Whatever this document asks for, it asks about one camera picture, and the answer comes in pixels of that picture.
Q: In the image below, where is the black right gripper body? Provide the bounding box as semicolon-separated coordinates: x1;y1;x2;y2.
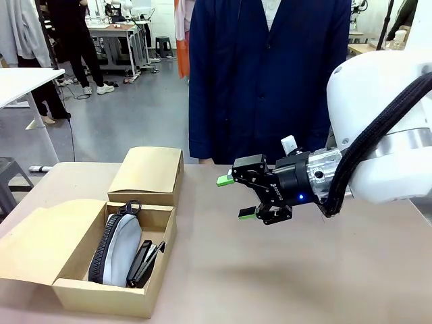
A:
252;151;320;207

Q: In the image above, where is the cardboard box with lid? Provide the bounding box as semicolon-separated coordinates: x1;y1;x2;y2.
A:
107;146;185;207

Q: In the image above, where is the black stapler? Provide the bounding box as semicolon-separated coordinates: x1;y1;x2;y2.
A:
126;239;167;288

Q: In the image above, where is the grey zip pencil case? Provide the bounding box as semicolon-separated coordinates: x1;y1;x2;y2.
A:
88;200;142;288

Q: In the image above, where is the open cardboard box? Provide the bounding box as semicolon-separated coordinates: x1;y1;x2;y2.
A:
0;198;178;319

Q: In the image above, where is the silver wrist mounting flange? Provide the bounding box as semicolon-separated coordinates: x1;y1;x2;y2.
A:
308;148;344;205

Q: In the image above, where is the person in dark blue coat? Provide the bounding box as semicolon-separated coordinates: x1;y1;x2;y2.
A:
188;0;352;165

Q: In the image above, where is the orange hanging cloth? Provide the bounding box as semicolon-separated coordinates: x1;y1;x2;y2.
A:
174;0;192;80

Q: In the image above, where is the wooden background table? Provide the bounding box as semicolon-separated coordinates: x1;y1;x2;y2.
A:
346;32;408;57

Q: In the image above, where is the black plastic stool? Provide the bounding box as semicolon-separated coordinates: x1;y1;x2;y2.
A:
155;36;175;59

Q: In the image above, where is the white plastic bottle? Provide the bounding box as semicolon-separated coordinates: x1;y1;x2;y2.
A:
393;30;408;51

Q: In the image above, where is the black tripod pole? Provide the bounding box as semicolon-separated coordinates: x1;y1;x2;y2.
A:
375;0;396;52

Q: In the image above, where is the grey metal workbench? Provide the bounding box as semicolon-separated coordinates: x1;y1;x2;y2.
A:
86;22;152;79

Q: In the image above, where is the bystander in dark green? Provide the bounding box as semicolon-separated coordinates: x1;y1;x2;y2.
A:
385;0;419;42

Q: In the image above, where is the bystander in black clothes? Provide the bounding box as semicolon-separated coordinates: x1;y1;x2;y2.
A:
45;0;115;95

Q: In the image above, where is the grey stool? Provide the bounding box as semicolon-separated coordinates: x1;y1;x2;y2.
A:
0;157;34;217

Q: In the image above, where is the white table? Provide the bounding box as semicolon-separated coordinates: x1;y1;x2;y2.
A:
0;67;67;163

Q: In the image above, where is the bystander in pale grey coat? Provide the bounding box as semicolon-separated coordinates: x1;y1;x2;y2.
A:
0;0;72;125

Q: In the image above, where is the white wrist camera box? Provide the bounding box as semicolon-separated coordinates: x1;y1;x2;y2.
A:
280;134;298;157

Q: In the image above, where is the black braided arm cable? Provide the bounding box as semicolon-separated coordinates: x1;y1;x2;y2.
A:
320;72;432;217

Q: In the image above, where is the black floor cable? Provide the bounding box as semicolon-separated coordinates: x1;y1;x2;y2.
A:
61;82;92;163

